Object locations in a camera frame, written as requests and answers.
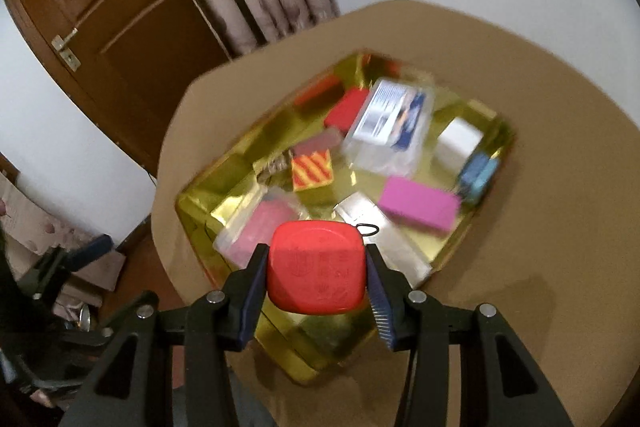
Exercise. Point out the clear plastic box red insert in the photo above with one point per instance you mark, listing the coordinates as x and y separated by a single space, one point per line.
255 227

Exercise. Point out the blue patterned tin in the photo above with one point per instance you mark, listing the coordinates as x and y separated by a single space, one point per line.
477 177

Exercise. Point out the mauve box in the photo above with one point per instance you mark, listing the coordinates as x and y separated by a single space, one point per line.
315 142

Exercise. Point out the dark red tin gold interior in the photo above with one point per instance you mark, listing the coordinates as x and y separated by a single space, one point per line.
300 347

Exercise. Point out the pink box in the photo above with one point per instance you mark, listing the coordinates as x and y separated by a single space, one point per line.
417 204

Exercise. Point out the yellow red striped block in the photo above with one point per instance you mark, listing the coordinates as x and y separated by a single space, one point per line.
312 169

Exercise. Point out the clear plastic box white label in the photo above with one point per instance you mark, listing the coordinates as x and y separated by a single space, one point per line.
385 122

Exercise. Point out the beige rectangular box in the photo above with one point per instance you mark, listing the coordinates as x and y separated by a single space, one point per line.
395 252

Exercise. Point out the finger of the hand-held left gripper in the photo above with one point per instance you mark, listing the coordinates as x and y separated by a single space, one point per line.
92 249

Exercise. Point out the cardboard box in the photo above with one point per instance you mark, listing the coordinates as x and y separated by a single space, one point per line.
25 212

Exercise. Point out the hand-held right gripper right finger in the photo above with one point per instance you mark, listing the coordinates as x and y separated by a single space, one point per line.
382 312

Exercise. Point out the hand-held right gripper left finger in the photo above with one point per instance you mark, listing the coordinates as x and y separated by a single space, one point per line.
255 302

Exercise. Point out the brown wooden door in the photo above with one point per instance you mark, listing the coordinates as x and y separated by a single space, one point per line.
125 32

